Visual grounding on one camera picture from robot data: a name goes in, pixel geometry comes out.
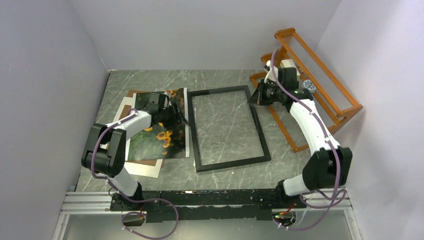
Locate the white red carton box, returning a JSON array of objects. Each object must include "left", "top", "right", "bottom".
[{"left": 280, "top": 58, "right": 301, "bottom": 81}]

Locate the brown backing board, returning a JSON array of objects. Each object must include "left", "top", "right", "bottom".
[{"left": 114, "top": 89, "right": 157, "bottom": 167}]

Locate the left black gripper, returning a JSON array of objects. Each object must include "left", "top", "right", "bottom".
[{"left": 158, "top": 102, "right": 188, "bottom": 132}]

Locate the orange wooden rack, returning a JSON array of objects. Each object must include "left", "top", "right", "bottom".
[{"left": 249, "top": 27, "right": 364, "bottom": 154}]

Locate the blue white ceramic jar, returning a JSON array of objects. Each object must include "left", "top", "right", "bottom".
[{"left": 302, "top": 79, "right": 317, "bottom": 94}]

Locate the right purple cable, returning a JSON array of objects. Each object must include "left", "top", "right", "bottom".
[{"left": 270, "top": 47, "right": 348, "bottom": 232}]

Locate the white mat board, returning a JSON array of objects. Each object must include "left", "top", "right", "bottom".
[{"left": 106, "top": 98, "right": 163, "bottom": 179}]

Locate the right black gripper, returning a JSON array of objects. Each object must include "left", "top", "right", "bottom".
[{"left": 247, "top": 79, "right": 284, "bottom": 106}]

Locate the sunflower photo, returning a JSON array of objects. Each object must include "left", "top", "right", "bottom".
[{"left": 127, "top": 87, "right": 190, "bottom": 163}]

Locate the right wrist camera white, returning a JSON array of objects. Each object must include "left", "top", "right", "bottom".
[{"left": 264, "top": 60, "right": 278, "bottom": 83}]

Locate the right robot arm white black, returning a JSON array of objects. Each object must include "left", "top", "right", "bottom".
[{"left": 247, "top": 66, "right": 353, "bottom": 208}]

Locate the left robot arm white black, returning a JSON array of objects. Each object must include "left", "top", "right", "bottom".
[{"left": 81, "top": 92, "right": 188, "bottom": 210}]

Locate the black picture frame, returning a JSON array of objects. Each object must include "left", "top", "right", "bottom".
[{"left": 187, "top": 85, "right": 272, "bottom": 173}]

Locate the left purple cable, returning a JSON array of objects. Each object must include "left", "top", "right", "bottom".
[{"left": 90, "top": 107, "right": 180, "bottom": 240}]

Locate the aluminium rail profile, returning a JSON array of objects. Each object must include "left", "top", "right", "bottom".
[{"left": 61, "top": 190, "right": 353, "bottom": 214}]

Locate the purple cable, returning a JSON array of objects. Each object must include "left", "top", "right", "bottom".
[
  {"left": 270, "top": 47, "right": 348, "bottom": 232},
  {"left": 90, "top": 107, "right": 180, "bottom": 240}
]

